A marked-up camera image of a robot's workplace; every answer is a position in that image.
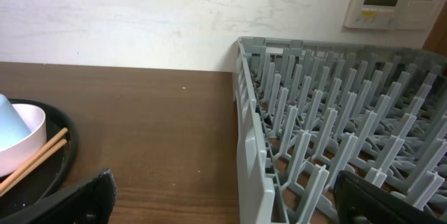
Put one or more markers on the white bowl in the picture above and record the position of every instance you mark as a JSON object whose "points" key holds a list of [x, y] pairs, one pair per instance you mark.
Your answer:
{"points": [[16, 154]]}

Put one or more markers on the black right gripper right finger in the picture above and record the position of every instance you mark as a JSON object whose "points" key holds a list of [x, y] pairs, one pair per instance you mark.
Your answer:
{"points": [[359, 201]]}

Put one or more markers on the light blue cup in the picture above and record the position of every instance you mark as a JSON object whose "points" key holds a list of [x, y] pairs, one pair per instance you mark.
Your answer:
{"points": [[13, 128]]}

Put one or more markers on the grey dishwasher rack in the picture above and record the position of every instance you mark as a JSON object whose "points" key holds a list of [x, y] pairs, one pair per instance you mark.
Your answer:
{"points": [[307, 110]]}

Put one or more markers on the white wall control panel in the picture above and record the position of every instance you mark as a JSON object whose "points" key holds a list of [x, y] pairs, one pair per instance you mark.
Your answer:
{"points": [[392, 14]]}

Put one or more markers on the wooden chopstick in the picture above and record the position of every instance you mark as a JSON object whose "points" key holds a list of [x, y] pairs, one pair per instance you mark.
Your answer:
{"points": [[35, 164], [55, 139]]}

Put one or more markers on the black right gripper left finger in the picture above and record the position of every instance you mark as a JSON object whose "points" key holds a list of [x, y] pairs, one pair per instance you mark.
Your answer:
{"points": [[89, 201]]}

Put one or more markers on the round black tray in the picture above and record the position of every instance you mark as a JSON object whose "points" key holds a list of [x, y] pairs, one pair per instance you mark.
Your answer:
{"points": [[48, 176]]}

